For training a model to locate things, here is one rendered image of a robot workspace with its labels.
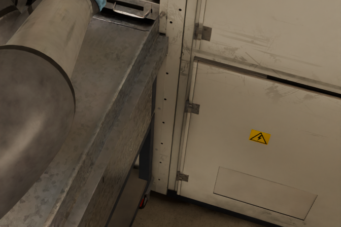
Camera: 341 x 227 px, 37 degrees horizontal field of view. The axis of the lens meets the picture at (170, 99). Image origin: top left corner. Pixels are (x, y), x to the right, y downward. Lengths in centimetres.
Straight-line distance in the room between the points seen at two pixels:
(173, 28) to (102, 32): 20
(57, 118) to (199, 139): 125
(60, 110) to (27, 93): 4
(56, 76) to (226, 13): 87
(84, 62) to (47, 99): 90
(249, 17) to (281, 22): 8
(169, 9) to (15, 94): 96
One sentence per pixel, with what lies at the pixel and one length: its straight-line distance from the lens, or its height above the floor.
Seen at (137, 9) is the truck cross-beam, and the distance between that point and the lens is 145.
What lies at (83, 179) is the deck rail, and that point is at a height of 85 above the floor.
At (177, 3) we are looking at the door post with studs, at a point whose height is 97.
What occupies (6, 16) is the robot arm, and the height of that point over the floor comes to 118.
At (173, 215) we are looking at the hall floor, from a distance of 205.
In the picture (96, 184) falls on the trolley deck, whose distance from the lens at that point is 113.
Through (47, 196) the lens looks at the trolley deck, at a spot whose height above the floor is 85.
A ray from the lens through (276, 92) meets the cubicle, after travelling 145.
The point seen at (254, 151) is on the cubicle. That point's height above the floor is 47.
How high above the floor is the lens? 181
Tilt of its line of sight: 49 degrees down
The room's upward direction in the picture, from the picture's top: 5 degrees clockwise
